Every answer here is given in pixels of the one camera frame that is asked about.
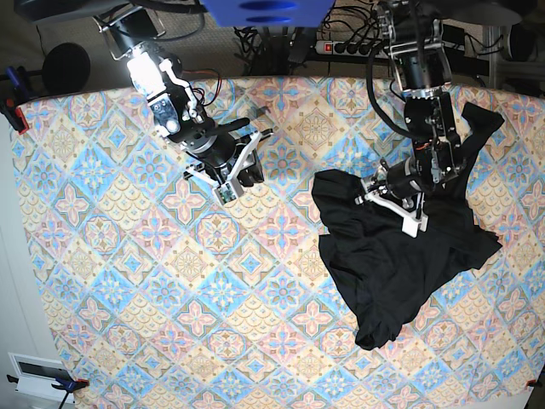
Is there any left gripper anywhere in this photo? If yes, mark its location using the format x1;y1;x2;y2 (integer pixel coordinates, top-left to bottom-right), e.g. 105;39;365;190
362;159;423;205

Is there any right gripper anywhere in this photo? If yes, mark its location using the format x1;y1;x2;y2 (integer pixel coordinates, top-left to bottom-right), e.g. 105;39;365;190
178;118;264;187

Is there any black t-shirt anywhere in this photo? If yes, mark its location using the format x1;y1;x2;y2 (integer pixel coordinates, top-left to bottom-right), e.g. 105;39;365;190
312;103;504;350

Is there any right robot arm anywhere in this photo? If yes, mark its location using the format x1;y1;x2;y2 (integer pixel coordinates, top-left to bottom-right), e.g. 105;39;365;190
93;5;264;199

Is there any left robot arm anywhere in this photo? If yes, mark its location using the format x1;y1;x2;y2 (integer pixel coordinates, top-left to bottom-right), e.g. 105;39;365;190
366;1;466;208

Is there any white power strip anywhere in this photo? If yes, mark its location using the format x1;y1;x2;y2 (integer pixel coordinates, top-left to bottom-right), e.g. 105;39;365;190
314;40;378;57

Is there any patterned tablecloth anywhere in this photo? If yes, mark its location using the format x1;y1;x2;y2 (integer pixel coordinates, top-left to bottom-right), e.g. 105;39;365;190
10;78;544;408

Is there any black round speaker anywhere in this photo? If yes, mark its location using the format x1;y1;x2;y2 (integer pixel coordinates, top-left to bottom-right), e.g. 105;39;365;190
42;43;90;95

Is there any orange black clamp left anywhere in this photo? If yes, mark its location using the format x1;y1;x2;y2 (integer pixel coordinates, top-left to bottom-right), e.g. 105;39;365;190
0;99;29;135

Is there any orange clamp lower right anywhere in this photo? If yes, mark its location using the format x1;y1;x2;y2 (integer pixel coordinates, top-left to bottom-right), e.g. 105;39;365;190
526;379;543;388

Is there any blue clamp upper left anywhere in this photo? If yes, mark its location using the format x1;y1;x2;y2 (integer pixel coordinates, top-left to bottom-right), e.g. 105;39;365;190
1;66;26;89

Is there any blue orange clamp lower left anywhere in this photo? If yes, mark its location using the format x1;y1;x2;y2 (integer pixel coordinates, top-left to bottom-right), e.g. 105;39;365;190
6;375;89;395

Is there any white floor vent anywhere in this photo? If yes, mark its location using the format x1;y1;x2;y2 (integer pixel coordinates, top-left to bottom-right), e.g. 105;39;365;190
8;352;71;402

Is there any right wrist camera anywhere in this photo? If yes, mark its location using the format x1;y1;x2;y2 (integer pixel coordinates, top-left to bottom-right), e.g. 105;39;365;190
213;179;244;205

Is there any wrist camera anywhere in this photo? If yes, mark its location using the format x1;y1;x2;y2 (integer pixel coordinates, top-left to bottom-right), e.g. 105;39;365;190
402;214;428;238
213;179;244;205

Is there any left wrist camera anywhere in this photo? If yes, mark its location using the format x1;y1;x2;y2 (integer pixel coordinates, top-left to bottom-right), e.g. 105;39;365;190
402;214;428;238

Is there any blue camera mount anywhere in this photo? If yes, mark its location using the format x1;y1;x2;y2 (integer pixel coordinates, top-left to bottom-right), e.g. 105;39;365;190
201;0;335;28

